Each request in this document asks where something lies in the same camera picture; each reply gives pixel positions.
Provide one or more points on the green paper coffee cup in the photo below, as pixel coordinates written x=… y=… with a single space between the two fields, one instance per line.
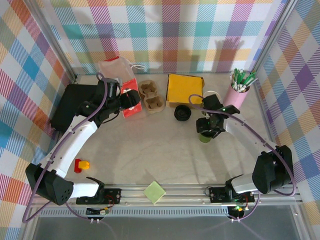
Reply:
x=205 y=139

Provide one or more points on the red paper gift bag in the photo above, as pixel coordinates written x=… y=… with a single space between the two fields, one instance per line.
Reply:
x=132 y=112

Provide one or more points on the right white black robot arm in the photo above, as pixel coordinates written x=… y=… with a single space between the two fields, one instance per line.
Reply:
x=240 y=130

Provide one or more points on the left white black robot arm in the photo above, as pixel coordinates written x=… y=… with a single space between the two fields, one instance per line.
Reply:
x=75 y=140

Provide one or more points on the brown pulp cup carrier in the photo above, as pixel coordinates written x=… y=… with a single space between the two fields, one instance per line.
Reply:
x=152 y=103

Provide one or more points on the pink cylindrical holder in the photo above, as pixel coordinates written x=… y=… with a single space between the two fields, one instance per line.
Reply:
x=233 y=100

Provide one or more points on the black hard case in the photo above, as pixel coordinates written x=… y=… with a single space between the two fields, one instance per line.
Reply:
x=67 y=105

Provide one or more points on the brown cardboard napkin box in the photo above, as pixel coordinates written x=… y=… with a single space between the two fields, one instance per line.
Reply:
x=170 y=103

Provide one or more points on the yellow paper napkin stack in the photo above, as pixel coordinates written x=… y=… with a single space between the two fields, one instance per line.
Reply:
x=185 y=88

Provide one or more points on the green white wrapped stirrer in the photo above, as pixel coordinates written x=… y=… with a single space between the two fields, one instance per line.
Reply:
x=247 y=85
x=236 y=75
x=243 y=76
x=252 y=76
x=233 y=80

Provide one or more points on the red toy brick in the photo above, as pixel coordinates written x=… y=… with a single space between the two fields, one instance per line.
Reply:
x=77 y=166

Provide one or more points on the green sticky note pad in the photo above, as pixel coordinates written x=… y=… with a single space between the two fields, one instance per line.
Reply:
x=154 y=193

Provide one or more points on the small black controller board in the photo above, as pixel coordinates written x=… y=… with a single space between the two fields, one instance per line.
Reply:
x=100 y=212
x=237 y=209

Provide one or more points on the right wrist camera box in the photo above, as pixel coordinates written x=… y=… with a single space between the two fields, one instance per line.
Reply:
x=205 y=114

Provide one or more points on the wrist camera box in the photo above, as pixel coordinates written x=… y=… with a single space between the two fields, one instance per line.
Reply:
x=119 y=82
x=205 y=114

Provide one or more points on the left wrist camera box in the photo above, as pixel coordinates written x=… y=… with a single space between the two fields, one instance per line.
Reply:
x=119 y=82

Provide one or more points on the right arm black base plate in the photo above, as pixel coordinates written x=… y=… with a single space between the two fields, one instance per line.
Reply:
x=217 y=195

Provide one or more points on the aluminium mounting rail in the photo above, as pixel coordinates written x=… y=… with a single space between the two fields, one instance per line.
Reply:
x=187 y=195

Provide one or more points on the aluminium frame post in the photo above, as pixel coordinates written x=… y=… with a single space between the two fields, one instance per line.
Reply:
x=271 y=37
x=60 y=50

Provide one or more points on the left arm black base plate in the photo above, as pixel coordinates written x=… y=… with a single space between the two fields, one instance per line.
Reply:
x=112 y=196

